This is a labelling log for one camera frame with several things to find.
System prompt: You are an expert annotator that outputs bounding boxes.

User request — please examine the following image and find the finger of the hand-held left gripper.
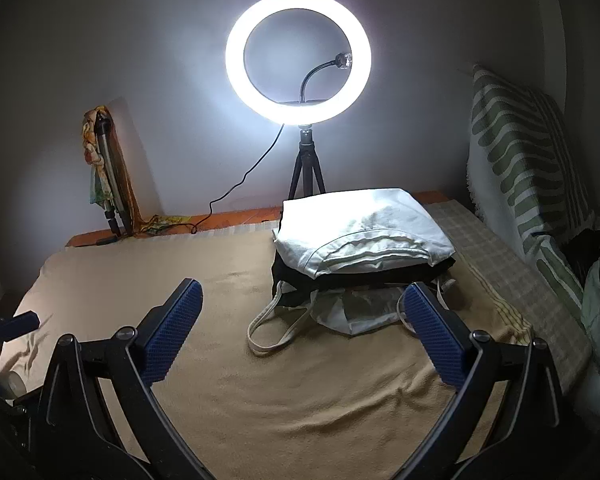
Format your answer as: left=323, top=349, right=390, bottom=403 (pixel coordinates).
left=0, top=311, right=40, bottom=343

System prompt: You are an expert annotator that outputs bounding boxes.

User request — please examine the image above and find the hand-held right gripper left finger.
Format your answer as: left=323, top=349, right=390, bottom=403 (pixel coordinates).
left=10, top=277, right=216, bottom=480

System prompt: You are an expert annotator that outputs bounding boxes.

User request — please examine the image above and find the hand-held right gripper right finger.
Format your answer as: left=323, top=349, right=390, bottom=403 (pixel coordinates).
left=402, top=281, right=576, bottom=480

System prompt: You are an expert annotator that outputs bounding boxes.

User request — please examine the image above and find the white t-shirt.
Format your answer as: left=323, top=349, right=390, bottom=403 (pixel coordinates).
left=273, top=187, right=457, bottom=279

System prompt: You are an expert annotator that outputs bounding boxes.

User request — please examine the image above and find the white tote bag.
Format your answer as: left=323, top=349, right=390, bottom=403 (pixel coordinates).
left=247, top=279, right=457, bottom=359

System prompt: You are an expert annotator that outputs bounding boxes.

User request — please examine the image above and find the orange patterned bedsheet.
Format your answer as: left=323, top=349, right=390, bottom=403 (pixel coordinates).
left=65, top=189, right=456, bottom=249

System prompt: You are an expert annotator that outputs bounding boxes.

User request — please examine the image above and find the beige blanket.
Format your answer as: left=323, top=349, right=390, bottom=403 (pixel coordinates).
left=0, top=200, right=596, bottom=480

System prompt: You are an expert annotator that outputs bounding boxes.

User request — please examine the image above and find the pale green cloth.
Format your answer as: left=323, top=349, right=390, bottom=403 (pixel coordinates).
left=579, top=254, right=600, bottom=366

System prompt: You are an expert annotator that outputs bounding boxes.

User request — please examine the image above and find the colourful patterned cloth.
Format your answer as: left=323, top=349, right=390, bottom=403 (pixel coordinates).
left=81, top=105, right=144, bottom=234

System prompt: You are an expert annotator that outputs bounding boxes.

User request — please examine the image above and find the dark cloth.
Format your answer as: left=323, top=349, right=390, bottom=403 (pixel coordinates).
left=567, top=227, right=600, bottom=413

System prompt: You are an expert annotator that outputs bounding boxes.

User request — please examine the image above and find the silver folded tripod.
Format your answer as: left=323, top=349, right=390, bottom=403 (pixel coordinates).
left=92, top=115, right=132, bottom=239

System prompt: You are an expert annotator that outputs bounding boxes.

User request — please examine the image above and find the green striped pillow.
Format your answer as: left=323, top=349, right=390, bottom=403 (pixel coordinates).
left=467, top=64, right=600, bottom=322

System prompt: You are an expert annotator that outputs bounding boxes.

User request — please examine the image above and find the black gooseneck phone holder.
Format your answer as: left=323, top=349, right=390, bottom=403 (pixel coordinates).
left=297, top=51, right=356, bottom=104

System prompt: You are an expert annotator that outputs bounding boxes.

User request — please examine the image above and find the black power cable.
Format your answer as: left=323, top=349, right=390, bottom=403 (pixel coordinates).
left=70, top=124, right=286, bottom=249

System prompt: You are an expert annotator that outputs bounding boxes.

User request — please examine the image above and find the white ring light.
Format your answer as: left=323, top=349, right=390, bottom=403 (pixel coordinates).
left=224, top=0, right=374, bottom=129

